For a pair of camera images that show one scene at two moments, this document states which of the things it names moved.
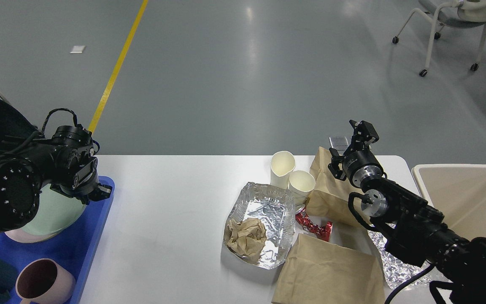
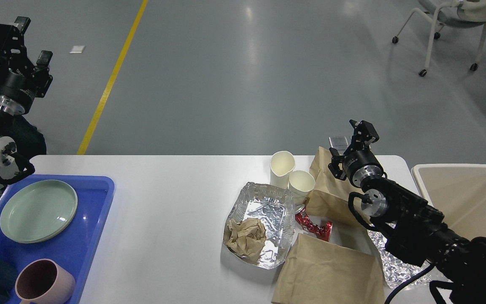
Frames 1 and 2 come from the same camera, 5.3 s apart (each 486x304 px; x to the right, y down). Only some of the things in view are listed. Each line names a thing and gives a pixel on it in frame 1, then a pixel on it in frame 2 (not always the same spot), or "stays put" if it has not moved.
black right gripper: [360, 163] stays put
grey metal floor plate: [340, 143] stays put
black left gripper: [83, 184] -> [4, 89]
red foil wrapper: [324, 232] stays put
